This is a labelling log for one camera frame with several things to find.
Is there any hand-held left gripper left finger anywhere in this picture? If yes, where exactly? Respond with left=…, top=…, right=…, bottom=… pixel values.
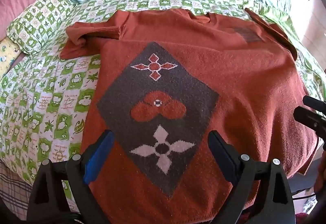
left=27, top=130, right=115, bottom=224

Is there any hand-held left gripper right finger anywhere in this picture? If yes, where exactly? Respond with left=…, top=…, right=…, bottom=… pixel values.
left=207, top=130, right=296, bottom=224

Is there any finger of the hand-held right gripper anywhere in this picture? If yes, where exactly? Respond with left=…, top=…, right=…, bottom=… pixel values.
left=293, top=106, right=326, bottom=138
left=303, top=95, right=326, bottom=113

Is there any orange-red knit sweater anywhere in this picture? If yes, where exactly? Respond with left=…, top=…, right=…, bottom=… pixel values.
left=61, top=8, right=320, bottom=224

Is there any green checkered bedsheet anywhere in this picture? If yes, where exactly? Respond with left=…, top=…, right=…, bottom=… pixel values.
left=0, top=0, right=326, bottom=214

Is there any plaid cloth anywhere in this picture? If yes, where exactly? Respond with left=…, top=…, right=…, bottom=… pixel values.
left=0, top=160, right=35, bottom=204

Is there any yellow patterned cloth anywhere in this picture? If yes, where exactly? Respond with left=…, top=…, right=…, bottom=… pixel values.
left=0, top=37, right=22, bottom=79

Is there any green checkered pillow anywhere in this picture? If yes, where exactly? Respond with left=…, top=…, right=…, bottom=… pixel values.
left=6, top=0, right=77, bottom=60

